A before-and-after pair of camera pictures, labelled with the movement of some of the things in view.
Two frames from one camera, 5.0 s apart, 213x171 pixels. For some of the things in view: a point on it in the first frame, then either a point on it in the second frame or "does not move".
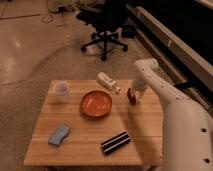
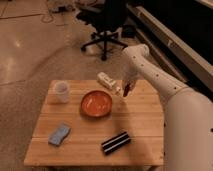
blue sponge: x=57 y=137 does not move
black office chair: x=108 y=17 does not move
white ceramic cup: x=62 y=89 does not move
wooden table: x=83 y=123 does not move
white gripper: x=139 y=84 to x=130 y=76
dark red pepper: x=131 y=96 to x=126 y=90
